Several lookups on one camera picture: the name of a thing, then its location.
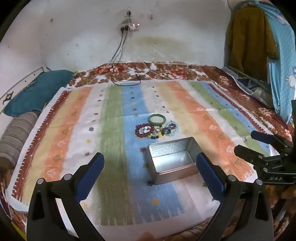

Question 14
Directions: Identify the grey striped pillow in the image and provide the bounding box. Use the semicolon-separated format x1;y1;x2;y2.
0;111;42;167

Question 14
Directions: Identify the thin cable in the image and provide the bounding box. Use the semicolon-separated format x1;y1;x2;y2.
114;30;153;76

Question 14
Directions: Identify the clear plastic bag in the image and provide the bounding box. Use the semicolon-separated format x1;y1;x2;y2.
222;66;274;106

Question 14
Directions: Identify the yellow and black bead bracelet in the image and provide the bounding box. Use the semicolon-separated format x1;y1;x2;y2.
147;130;168;140

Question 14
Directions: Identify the mustard hanging garment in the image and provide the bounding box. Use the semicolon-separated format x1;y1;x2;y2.
225;5;279;81

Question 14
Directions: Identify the teal pillow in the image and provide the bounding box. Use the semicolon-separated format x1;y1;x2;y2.
3;70;75;117

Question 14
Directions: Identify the green jade bangle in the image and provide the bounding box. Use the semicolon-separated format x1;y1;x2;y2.
148;113;166;126

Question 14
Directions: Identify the light blue bead bracelet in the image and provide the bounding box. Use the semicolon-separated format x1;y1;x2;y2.
165;122;179;137

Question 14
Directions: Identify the white power strip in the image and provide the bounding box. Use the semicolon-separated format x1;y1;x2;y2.
120;22;140;32

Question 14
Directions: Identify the striped pastel cloth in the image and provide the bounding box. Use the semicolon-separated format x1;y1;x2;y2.
6;80;281;232

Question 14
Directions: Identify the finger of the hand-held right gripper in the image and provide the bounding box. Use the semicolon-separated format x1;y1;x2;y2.
234;145;266;168
251;130;292;150

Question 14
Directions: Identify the blue dotted hanging cloth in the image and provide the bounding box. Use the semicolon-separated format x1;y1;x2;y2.
266;5;296;124

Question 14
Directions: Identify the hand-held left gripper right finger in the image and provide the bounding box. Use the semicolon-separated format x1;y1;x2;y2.
195;152;274;241

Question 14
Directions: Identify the silver metal tin box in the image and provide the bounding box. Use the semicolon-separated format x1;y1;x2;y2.
147;137;201;185

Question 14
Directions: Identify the dark red bead bracelet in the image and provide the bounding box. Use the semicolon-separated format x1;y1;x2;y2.
135;123;155;139

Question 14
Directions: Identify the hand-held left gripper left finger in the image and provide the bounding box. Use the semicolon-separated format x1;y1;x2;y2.
26;152;105;241

